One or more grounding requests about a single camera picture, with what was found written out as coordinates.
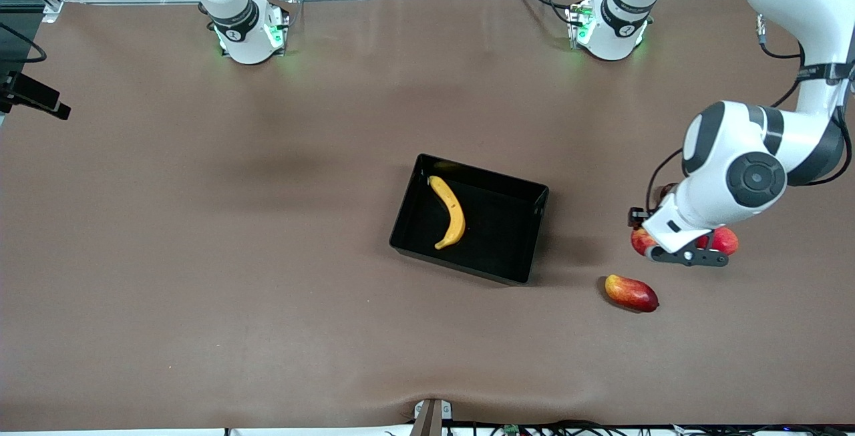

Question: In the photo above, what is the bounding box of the small red yellow apple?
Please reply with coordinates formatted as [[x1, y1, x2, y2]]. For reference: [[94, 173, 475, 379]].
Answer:
[[631, 227, 659, 257]]

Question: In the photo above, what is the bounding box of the black rectangular plastic box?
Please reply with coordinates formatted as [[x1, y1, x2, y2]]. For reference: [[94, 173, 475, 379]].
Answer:
[[389, 153, 550, 286]]

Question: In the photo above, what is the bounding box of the yellow banana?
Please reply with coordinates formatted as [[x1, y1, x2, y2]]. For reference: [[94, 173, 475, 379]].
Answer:
[[427, 176, 467, 250]]

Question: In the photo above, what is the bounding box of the red yellow mango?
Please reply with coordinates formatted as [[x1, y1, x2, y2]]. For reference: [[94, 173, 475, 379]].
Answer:
[[605, 274, 660, 314]]

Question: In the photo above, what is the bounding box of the red peach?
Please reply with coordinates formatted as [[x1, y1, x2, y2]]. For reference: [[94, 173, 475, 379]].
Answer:
[[696, 226, 739, 257]]

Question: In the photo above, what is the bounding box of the brown table mat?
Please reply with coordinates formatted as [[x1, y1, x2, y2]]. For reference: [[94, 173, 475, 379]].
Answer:
[[0, 0, 855, 431]]

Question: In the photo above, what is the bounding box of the metal table clamp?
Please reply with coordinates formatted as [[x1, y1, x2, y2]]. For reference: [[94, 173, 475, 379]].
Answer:
[[413, 398, 454, 436]]

